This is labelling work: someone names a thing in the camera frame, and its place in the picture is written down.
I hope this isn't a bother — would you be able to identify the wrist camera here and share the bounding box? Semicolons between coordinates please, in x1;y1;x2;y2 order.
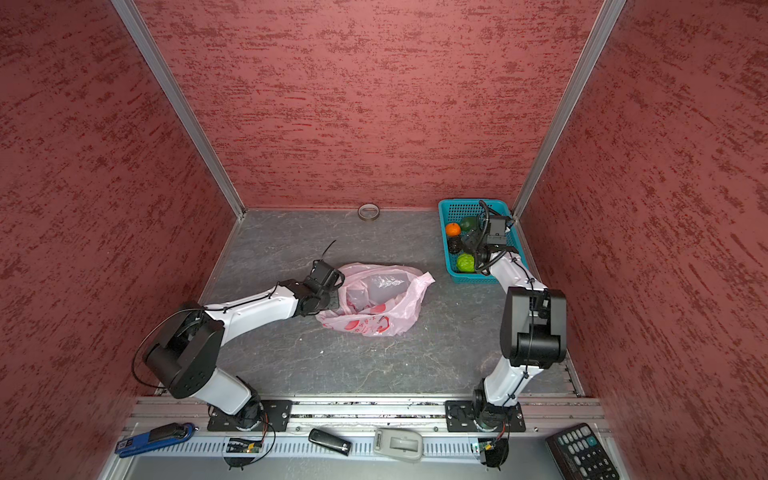
306;259;345;291
485;215;508;246

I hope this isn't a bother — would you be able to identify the teal plastic basket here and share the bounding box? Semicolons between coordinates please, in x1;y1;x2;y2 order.
438;199;529;284

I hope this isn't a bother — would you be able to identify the aluminium corner post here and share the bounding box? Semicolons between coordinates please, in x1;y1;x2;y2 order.
111;0;247;221
513;0;626;222

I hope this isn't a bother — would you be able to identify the blue utility tool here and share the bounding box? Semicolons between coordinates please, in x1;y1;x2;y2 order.
114;422;198;458

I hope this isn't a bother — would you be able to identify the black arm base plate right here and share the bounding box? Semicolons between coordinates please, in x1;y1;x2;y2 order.
444;400;526;434

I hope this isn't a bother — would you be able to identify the aluminium front rail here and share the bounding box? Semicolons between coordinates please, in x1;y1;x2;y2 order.
118;394;612;437

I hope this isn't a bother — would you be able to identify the aluminium corner post left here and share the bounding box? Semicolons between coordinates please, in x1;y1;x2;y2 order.
111;0;247;221

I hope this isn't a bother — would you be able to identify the left circuit board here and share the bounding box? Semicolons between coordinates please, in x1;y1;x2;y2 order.
225;438;263;455

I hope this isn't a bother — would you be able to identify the dark green pepper fruit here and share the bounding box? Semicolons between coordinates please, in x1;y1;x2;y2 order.
459;215;480;233

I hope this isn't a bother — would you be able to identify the circuit board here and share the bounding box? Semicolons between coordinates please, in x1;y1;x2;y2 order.
477;438;509;469
225;438;263;455

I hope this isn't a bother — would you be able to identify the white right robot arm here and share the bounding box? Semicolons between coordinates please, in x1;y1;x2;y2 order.
469;210;567;432

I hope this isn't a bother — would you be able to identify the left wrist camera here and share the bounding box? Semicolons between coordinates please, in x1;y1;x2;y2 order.
306;259;345;291

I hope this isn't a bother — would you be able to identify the right circuit board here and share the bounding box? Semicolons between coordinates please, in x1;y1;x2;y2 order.
477;438;509;469

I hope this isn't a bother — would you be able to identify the black calculator keypad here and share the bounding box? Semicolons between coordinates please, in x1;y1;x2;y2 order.
545;423;622;480

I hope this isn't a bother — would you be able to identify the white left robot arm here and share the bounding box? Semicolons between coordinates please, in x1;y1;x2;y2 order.
139;259;345;430

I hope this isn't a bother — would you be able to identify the aluminium corner post right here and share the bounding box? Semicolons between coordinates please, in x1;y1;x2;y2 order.
513;0;626;222

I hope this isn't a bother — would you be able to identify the grey plastic handle device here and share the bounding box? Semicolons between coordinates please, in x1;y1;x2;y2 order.
373;428;424;463

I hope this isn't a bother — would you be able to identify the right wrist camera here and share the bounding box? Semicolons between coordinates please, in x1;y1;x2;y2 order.
485;215;508;246

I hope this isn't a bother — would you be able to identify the orange fruit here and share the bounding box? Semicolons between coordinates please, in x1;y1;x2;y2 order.
445;223;462;238

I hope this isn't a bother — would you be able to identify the black remote stick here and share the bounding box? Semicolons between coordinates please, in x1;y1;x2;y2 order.
308;428;352;457

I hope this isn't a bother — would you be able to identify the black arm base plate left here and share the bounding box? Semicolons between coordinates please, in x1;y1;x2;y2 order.
207;400;293;434

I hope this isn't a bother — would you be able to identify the pink plastic bag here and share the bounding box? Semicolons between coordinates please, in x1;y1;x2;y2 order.
316;263;435;337

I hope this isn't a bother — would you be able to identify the dark avocado fruit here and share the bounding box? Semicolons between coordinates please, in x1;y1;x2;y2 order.
447;236;464;255

